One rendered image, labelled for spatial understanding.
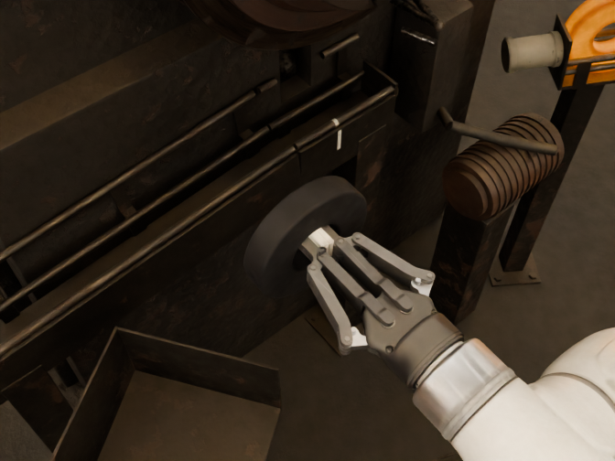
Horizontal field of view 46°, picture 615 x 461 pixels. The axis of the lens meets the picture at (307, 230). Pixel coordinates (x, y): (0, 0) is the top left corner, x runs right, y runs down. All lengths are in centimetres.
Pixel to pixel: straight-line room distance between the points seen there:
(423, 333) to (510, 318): 107
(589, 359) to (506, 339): 96
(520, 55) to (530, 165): 20
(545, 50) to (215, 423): 80
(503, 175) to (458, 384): 69
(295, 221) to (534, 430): 29
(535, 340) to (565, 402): 105
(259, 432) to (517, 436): 38
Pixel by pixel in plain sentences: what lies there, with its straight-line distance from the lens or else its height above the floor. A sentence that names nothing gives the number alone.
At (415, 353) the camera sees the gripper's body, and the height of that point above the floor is 86.
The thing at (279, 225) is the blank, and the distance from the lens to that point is 73.
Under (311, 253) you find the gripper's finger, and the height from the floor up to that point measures 85.
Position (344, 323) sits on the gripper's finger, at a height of 85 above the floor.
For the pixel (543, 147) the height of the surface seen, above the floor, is 56.
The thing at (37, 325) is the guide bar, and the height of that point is 67.
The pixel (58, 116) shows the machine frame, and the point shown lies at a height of 87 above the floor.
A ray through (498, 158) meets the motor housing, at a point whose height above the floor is 53.
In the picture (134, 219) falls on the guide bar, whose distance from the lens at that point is 103.
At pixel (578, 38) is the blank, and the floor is 71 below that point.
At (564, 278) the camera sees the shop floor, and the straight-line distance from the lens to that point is 186.
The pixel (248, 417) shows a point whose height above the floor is 61.
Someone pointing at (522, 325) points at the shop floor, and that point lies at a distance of 176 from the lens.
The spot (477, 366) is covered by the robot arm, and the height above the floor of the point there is 88.
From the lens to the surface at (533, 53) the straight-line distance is 129.
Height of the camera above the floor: 148
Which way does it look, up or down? 54 degrees down
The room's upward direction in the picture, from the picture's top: straight up
